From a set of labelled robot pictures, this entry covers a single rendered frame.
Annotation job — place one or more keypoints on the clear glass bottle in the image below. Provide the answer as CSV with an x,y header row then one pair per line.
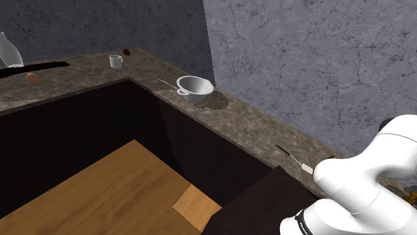
x,y
9,52

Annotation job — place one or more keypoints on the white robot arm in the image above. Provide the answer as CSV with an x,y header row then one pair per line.
x,y
355,182

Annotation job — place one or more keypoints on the small yellow object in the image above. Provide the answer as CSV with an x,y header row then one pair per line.
x,y
411,197

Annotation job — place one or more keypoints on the dark brown potato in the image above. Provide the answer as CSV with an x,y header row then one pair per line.
x,y
126,51

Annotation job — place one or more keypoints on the white colander bowl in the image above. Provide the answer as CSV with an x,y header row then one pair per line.
x,y
195,87

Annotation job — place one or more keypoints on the thin silver utensil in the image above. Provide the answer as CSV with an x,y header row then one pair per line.
x,y
167,83

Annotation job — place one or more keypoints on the brown egg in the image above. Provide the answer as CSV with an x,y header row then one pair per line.
x,y
32,78

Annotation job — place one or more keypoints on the white mug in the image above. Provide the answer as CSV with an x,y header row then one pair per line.
x,y
115,61

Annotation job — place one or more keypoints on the dark robot stand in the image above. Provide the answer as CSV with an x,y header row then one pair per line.
x,y
260,205

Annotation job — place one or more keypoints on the dark kitchen counter cabinet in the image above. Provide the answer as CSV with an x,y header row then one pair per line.
x,y
81,130

